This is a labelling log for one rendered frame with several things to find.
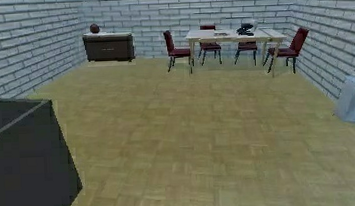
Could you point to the grey flat book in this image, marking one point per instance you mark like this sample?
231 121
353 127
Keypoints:
220 33

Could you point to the dark red chair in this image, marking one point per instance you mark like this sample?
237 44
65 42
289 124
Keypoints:
209 46
291 49
176 52
247 46

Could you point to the pale wooden dining table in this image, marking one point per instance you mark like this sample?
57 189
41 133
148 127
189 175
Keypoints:
232 36

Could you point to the black and grey laptop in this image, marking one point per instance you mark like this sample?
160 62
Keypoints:
247 28

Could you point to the black bin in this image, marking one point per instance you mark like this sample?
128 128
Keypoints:
24 164

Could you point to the pale blue-grey pedestal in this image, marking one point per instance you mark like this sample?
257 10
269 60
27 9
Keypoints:
352 98

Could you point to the dark brown sideboard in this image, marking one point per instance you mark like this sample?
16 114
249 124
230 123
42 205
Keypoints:
109 47

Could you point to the dark red ball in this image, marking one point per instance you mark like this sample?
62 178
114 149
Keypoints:
94 28

